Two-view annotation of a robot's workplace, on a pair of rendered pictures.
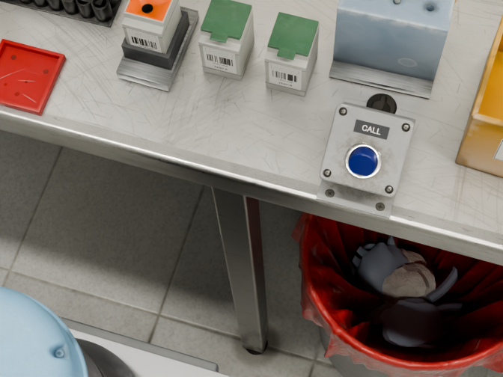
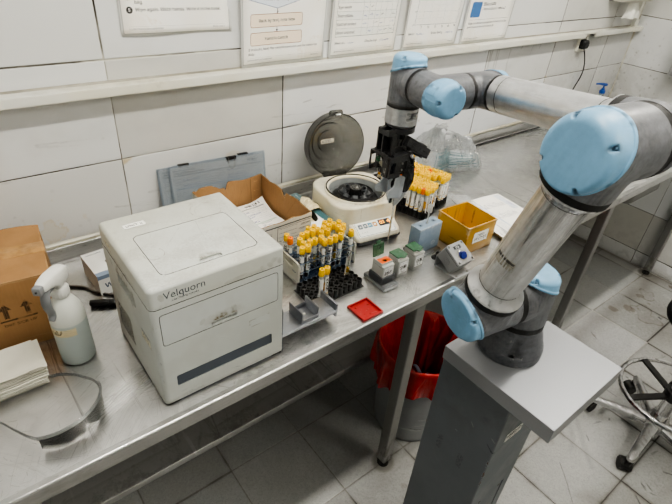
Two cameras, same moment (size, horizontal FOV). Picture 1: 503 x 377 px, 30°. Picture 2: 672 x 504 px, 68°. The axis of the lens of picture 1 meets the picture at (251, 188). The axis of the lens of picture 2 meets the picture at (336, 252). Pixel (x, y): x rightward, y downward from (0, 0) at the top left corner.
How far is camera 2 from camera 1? 1.15 m
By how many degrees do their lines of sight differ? 48
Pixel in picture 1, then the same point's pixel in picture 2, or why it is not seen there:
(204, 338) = (367, 478)
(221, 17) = (398, 253)
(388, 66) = (428, 247)
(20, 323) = not seen: hidden behind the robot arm
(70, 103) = (384, 305)
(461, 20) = not seen: hidden behind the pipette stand
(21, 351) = not seen: hidden behind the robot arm
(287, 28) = (412, 246)
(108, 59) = (375, 291)
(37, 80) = (369, 307)
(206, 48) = (401, 263)
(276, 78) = (416, 263)
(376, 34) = (427, 235)
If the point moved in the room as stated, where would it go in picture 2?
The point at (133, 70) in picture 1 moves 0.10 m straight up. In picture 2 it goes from (387, 286) to (392, 256)
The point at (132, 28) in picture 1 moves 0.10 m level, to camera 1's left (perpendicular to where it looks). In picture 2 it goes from (386, 267) to (370, 286)
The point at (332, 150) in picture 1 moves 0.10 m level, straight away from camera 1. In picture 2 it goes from (455, 257) to (426, 243)
